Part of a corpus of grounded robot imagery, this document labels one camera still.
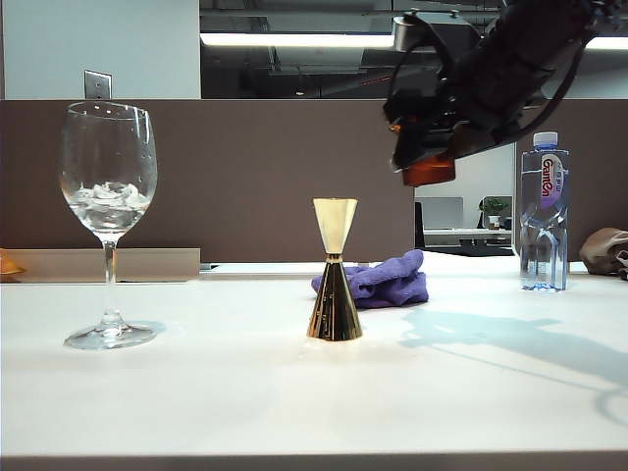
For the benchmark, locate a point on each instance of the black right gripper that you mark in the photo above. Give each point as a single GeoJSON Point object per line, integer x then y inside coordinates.
{"type": "Point", "coordinates": [427, 98]}

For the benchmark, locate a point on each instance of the small amber measuring cup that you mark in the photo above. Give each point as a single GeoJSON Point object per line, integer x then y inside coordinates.
{"type": "Point", "coordinates": [431, 172]}

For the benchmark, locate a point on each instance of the gold metal jigger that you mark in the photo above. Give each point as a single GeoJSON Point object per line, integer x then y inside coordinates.
{"type": "Point", "coordinates": [335, 304]}

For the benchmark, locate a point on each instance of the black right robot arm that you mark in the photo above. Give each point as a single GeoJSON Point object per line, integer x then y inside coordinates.
{"type": "Point", "coordinates": [530, 49]}

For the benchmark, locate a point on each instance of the clear Ganten water bottle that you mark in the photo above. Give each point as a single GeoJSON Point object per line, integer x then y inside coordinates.
{"type": "Point", "coordinates": [544, 230]}

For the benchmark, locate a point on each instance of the clear wine glass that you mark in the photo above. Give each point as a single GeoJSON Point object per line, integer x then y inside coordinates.
{"type": "Point", "coordinates": [110, 265]}

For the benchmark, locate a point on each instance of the white background desk screen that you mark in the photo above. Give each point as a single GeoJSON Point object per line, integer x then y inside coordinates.
{"type": "Point", "coordinates": [441, 213]}

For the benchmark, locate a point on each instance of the small green potted plant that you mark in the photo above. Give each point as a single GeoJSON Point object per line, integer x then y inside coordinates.
{"type": "Point", "coordinates": [494, 208]}

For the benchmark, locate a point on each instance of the white background desk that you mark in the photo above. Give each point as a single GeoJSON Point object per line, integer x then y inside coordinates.
{"type": "Point", "coordinates": [466, 233]}

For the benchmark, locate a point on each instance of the purple cloth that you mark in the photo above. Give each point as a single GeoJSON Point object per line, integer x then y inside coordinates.
{"type": "Point", "coordinates": [392, 284]}

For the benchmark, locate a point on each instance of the long ceiling light strip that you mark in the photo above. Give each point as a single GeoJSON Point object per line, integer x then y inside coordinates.
{"type": "Point", "coordinates": [294, 40]}

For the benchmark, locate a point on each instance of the brown desk partition panel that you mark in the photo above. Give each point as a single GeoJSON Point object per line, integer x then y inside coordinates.
{"type": "Point", "coordinates": [598, 196]}
{"type": "Point", "coordinates": [245, 186]}

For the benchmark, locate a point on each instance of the brown fabric bag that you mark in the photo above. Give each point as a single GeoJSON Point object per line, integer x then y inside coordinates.
{"type": "Point", "coordinates": [601, 250]}

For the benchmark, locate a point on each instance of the small orange object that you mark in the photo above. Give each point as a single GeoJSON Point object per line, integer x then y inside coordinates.
{"type": "Point", "coordinates": [7, 265]}

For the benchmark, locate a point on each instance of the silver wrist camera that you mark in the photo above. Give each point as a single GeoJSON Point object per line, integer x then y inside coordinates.
{"type": "Point", "coordinates": [407, 32]}

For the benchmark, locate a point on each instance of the metal wall switch plate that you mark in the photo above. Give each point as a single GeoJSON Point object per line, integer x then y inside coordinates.
{"type": "Point", "coordinates": [98, 84]}

